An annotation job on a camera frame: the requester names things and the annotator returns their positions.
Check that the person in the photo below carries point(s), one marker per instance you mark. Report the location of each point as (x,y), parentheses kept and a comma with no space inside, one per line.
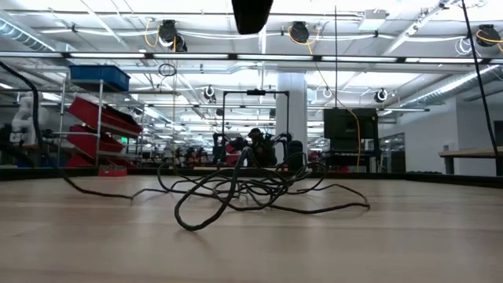
(255,135)

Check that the thin vertical black rod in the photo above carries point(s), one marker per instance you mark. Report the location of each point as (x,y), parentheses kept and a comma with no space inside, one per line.
(336,59)

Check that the metal shelf rack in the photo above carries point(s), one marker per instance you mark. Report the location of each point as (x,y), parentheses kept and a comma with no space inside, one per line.
(98,118)

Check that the black cylindrical stand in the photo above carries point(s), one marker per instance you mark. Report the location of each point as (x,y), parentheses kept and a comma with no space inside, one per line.
(295,151)

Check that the white building pillar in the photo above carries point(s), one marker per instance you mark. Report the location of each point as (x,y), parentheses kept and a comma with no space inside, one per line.
(291,102)

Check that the blue storage bin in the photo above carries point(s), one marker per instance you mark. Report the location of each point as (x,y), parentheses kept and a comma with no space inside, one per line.
(98,74)

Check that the black gantry frame with camera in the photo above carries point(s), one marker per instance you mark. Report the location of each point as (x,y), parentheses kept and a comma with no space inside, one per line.
(255,92)

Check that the background black robot arm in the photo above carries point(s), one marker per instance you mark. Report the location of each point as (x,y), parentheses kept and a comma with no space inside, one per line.
(281,139)
(220,145)

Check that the red tilted shelf bin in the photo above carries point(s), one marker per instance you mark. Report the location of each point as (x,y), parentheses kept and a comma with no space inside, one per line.
(86,143)
(90,112)
(78,161)

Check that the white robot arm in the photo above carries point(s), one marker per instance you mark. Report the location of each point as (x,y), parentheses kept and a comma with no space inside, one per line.
(21,122)

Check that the black screen on stand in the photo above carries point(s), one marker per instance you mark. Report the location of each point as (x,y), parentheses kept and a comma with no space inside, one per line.
(346,126)

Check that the wooden bench table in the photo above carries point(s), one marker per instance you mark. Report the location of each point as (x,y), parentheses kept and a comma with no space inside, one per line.
(471,153)

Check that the long ceiling light strip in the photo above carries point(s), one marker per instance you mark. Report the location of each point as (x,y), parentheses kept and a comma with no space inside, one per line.
(294,57)

